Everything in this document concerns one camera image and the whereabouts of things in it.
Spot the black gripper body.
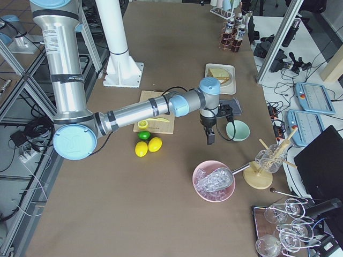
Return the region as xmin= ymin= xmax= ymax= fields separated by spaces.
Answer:
xmin=200 ymin=103 xmax=232 ymax=131

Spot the bread slice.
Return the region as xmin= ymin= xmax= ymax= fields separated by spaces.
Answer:
xmin=206 ymin=68 xmax=231 ymax=83

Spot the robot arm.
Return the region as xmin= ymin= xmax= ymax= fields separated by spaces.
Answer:
xmin=30 ymin=1 xmax=220 ymax=160

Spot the cream rabbit tray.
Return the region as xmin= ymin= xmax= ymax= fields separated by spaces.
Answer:
xmin=205 ymin=63 xmax=236 ymax=95

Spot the wine glass rack tray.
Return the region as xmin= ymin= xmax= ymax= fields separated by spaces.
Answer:
xmin=253 ymin=187 xmax=338 ymax=256

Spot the grey folded cloth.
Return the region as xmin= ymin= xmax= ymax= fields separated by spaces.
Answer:
xmin=219 ymin=98 xmax=242 ymax=116

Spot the green bowl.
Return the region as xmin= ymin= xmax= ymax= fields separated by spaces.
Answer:
xmin=226 ymin=120 xmax=250 ymax=142

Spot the wooden cutting board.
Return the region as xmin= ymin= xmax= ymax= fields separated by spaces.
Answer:
xmin=139 ymin=90 xmax=175 ymax=134

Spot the metal ice scoop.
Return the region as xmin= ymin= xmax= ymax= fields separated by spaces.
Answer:
xmin=208 ymin=164 xmax=250 ymax=192

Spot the clear ice cubes pile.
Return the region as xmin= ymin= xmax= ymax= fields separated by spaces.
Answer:
xmin=196 ymin=168 xmax=233 ymax=193

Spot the yellow lemon lower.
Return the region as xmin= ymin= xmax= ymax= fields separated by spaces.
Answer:
xmin=148 ymin=137 xmax=162 ymax=152

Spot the yellow lemon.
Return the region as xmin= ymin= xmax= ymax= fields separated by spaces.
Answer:
xmin=135 ymin=141 xmax=148 ymax=157
xmin=148 ymin=137 xmax=162 ymax=152

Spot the wooden stand with round base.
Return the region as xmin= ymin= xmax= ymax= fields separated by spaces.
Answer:
xmin=243 ymin=126 xmax=298 ymax=190

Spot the pink bowl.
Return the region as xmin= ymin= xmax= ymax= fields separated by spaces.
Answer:
xmin=192 ymin=160 xmax=235 ymax=202

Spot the glass mug on stand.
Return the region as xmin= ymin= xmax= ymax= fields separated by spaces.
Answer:
xmin=255 ymin=144 xmax=297 ymax=173

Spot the tea bottle front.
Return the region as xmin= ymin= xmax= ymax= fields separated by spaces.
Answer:
xmin=233 ymin=24 xmax=245 ymax=52

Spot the tea bottle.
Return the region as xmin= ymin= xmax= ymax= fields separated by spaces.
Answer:
xmin=233 ymin=24 xmax=245 ymax=52
xmin=222 ymin=20 xmax=234 ymax=46
xmin=234 ymin=13 xmax=243 ymax=29

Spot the green lime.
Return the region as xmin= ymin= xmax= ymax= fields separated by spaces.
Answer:
xmin=138 ymin=131 xmax=151 ymax=140

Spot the half lemon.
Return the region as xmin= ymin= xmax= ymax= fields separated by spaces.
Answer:
xmin=137 ymin=120 xmax=148 ymax=130

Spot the yellow lemon upper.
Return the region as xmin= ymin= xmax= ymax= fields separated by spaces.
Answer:
xmin=135 ymin=141 xmax=148 ymax=157

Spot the tea bottle back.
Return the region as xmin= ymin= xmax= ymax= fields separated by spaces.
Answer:
xmin=222 ymin=20 xmax=234 ymax=46

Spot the blue teach pendant near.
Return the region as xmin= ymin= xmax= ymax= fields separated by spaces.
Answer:
xmin=287 ymin=110 xmax=325 ymax=147

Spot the blue teach pendant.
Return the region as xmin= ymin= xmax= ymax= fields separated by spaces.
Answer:
xmin=295 ymin=82 xmax=335 ymax=115
xmin=287 ymin=110 xmax=325 ymax=147

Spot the blue teach pendant far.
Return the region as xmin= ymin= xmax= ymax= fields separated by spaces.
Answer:
xmin=295 ymin=82 xmax=335 ymax=115

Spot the black monitor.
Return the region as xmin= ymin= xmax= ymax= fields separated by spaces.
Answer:
xmin=294 ymin=125 xmax=342 ymax=200

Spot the copper wire bottle rack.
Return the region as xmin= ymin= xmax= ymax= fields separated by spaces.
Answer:
xmin=219 ymin=21 xmax=245 ymax=52

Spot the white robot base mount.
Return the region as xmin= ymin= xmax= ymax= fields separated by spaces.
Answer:
xmin=96 ymin=1 xmax=144 ymax=88

